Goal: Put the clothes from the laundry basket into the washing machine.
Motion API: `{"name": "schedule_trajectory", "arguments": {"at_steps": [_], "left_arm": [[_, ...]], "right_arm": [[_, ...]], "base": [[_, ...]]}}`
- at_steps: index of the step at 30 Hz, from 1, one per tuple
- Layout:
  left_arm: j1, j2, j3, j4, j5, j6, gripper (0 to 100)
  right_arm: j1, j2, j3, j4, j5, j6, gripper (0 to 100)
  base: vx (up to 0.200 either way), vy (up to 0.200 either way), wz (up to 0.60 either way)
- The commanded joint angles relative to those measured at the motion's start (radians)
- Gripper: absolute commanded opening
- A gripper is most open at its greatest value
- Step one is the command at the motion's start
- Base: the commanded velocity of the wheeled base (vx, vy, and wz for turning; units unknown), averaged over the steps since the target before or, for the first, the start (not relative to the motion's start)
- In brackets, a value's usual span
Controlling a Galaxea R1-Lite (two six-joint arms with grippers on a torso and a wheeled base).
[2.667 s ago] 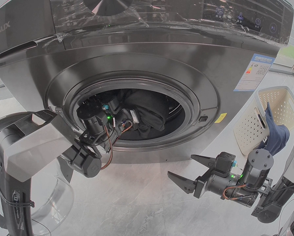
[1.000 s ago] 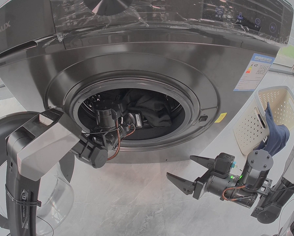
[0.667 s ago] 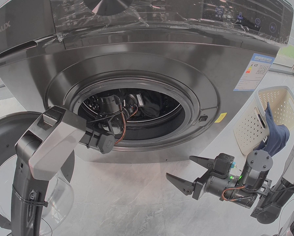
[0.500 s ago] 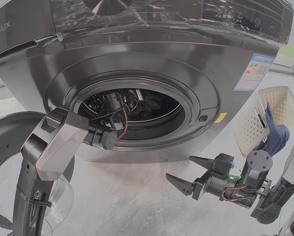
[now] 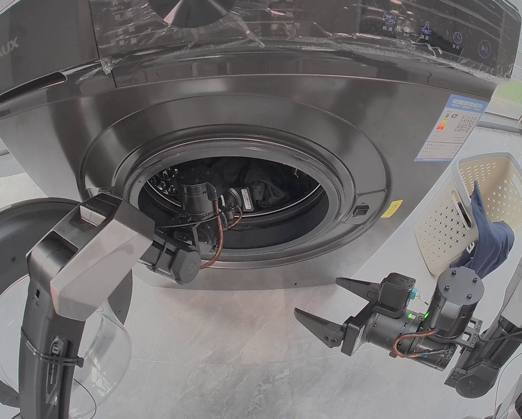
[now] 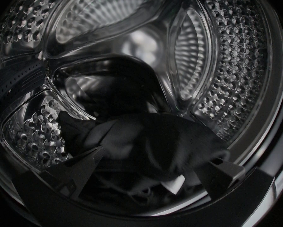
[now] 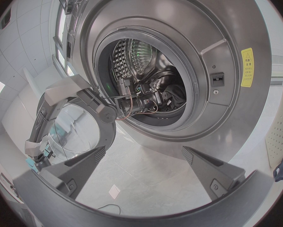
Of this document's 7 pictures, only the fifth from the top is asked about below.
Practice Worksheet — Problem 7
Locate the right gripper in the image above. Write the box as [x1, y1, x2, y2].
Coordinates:
[294, 277, 432, 358]

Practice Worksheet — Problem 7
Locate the window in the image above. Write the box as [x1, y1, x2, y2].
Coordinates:
[479, 9, 522, 145]

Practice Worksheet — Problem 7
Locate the dark blue T-shirt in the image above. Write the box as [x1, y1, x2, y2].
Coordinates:
[450, 181, 516, 281]

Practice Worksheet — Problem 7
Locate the grey washing machine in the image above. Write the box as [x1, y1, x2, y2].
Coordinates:
[0, 0, 522, 290]

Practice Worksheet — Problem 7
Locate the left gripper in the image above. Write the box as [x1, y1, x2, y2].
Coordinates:
[220, 182, 271, 218]

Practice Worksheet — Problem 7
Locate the cream laundry basket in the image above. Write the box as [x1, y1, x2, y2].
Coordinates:
[413, 152, 522, 276]

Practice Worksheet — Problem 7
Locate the heap of dark clothes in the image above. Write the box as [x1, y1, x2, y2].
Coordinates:
[213, 157, 328, 218]

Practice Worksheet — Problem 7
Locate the washing machine door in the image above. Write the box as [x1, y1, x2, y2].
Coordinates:
[0, 197, 135, 411]

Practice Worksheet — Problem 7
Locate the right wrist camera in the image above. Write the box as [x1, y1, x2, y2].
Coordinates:
[376, 275, 419, 320]

